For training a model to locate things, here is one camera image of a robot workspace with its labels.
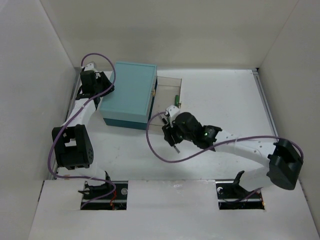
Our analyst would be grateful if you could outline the black silver pencil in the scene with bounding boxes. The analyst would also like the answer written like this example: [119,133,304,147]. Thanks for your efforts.
[160,115,168,125]

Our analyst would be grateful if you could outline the silver eyeliner pencil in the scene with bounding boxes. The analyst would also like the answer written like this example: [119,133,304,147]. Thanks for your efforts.
[173,145,180,154]

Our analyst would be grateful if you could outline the green tube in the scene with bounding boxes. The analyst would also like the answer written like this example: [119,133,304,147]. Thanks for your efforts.
[174,95,180,107]

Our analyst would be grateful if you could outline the clear acrylic drawer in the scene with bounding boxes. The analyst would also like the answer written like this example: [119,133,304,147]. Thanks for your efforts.
[146,76,182,121]

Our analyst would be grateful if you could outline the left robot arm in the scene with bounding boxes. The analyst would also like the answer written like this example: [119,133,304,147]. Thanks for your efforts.
[54,70,115,170]

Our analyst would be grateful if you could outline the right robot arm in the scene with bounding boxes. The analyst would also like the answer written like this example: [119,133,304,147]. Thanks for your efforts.
[162,112,303,198]

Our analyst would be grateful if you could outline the teal drawer box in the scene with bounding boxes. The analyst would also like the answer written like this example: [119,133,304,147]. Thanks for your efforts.
[99,61,158,130]

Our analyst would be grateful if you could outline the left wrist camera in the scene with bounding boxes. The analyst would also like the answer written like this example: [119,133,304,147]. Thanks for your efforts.
[81,62,98,72]

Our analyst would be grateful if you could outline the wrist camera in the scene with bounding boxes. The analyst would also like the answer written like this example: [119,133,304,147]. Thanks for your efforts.
[81,62,98,72]
[166,105,180,119]

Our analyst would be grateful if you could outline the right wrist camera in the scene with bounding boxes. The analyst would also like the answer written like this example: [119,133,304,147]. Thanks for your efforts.
[166,105,180,119]

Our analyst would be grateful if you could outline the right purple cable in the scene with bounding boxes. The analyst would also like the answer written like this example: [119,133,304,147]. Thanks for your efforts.
[145,111,305,203]

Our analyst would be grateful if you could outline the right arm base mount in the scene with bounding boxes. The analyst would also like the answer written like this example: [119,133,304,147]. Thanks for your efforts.
[215,170,265,210]

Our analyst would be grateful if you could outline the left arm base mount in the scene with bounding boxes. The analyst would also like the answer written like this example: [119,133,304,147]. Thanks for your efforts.
[78,181,129,211]

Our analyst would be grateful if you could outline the aluminium rail right edge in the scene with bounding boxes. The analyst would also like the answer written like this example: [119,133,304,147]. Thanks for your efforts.
[251,67,292,178]

